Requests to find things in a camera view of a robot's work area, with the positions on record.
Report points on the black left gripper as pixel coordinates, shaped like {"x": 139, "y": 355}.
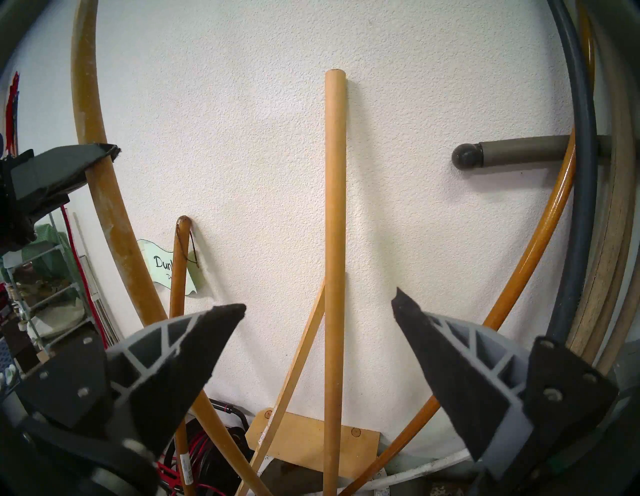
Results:
{"x": 15, "y": 225}

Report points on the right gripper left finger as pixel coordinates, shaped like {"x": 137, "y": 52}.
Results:
{"x": 150, "y": 370}

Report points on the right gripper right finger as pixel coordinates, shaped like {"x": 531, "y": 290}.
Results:
{"x": 475, "y": 380}

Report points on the paint-speckled pole with threaded tip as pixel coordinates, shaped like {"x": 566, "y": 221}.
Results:
{"x": 82, "y": 100}

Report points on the thick plain wooden dowel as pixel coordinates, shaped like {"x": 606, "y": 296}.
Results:
{"x": 335, "y": 200}

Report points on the green checked cloth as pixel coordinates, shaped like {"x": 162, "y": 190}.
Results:
{"x": 42, "y": 240}

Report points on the bundle of metal rods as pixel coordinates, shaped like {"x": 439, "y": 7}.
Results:
{"x": 102, "y": 315}

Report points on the red hanging fabric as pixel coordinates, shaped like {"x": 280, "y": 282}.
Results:
{"x": 12, "y": 110}

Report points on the grey metal shoe rack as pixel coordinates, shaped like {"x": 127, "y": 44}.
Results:
{"x": 30, "y": 251}

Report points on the white plastic pipe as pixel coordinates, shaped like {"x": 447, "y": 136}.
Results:
{"x": 425, "y": 470}

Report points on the white cloth bag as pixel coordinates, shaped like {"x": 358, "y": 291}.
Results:
{"x": 60, "y": 317}

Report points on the green Dunbar Drive sign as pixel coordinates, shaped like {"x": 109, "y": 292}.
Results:
{"x": 160, "y": 265}

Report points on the thin flat wooden slat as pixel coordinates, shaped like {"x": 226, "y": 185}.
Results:
{"x": 295, "y": 360}

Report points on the small plywood board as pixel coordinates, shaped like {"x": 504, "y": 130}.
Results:
{"x": 300, "y": 440}

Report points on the blue shaft with grey grip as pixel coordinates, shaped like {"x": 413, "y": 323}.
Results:
{"x": 587, "y": 200}

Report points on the grey wall hook bar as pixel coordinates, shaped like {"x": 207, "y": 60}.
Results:
{"x": 520, "y": 150}

